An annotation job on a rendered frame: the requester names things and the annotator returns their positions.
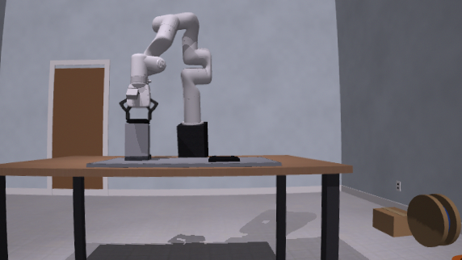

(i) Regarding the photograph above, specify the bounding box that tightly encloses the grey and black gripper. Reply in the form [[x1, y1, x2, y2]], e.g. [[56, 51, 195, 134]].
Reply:
[[119, 82, 158, 122]]

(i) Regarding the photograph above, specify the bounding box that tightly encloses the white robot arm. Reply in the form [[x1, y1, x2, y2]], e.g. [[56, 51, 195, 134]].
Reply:
[[131, 12, 212, 125]]

